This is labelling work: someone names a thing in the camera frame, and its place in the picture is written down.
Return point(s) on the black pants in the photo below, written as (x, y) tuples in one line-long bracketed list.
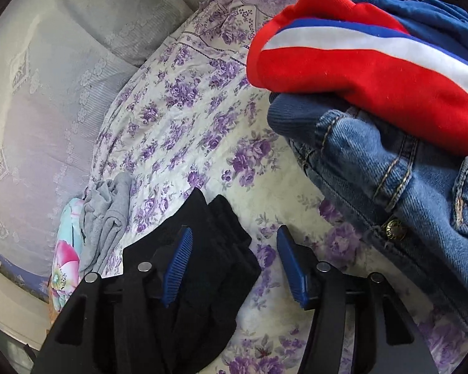
[(218, 265)]

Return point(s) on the floral colourful pillow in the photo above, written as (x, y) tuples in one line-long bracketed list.
[(66, 257)]

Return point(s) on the white lace bedcover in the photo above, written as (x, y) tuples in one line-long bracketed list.
[(62, 105)]

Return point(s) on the blue bed base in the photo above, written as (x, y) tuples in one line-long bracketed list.
[(11, 268)]

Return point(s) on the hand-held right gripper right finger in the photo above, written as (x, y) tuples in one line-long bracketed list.
[(292, 268)]

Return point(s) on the red white-striped pants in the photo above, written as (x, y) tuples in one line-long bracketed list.
[(355, 78)]

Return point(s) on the grey cloth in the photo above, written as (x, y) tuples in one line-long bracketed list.
[(105, 218)]

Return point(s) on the blue denim jeans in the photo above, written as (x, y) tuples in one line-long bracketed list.
[(394, 183)]

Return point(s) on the purple floral bedsheet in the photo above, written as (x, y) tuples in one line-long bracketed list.
[(179, 124)]

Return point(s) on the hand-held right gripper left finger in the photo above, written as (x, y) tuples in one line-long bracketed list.
[(177, 268)]

